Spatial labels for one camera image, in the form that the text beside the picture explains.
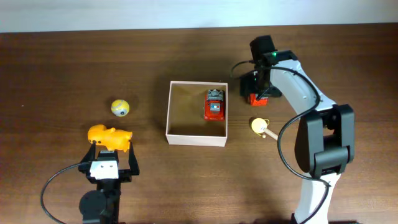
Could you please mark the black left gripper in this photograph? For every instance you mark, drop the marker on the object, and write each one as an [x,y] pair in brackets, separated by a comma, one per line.
[126,174]

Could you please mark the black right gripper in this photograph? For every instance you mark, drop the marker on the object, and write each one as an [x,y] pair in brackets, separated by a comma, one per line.
[245,86]

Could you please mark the small red toy truck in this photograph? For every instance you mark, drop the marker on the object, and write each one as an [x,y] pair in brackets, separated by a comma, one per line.
[252,100]

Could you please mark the red toy car grey top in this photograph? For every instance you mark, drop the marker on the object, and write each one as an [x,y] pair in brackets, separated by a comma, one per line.
[214,108]

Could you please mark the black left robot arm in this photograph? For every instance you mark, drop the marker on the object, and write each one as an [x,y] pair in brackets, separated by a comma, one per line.
[102,204]

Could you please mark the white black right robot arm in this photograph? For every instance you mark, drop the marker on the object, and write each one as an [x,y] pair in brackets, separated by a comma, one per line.
[324,144]

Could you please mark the orange plastic toy animal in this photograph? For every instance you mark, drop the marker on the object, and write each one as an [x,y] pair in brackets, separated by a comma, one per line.
[112,138]

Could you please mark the yellow ball wooden stick toy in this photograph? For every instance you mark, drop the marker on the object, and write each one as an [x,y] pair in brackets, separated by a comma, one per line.
[260,127]

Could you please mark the yellow grey toy ball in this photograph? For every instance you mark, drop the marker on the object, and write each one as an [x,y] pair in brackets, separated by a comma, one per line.
[120,108]

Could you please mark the pink open cardboard box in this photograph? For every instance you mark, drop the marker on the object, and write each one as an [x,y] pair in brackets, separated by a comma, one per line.
[185,123]

